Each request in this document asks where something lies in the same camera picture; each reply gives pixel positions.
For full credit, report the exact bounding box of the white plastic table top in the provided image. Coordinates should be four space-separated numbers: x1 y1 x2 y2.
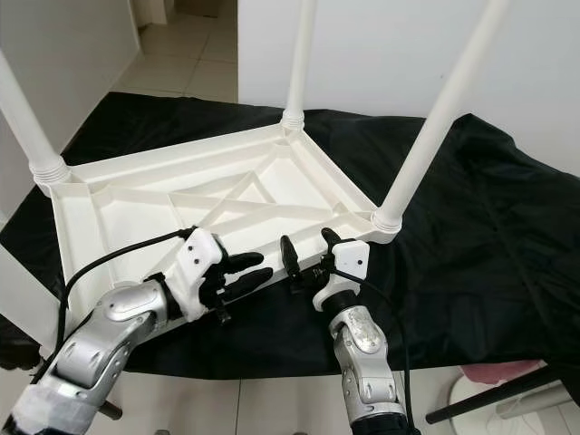
32 122 404 354

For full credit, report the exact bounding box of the black stand leg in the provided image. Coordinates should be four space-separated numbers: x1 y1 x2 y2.
95 399 123 421

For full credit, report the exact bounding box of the black cloth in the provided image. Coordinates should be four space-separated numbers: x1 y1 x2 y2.
0 91 580 377

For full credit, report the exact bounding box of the pink cushion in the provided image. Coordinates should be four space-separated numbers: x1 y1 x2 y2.
458 361 545 386

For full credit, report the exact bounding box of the black pole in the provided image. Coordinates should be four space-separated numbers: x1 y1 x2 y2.
426 365 580 425

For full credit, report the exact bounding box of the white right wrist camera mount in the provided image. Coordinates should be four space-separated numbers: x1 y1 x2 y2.
313 240 371 314

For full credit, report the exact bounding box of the white door frame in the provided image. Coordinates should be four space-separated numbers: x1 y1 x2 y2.
131 0 169 28

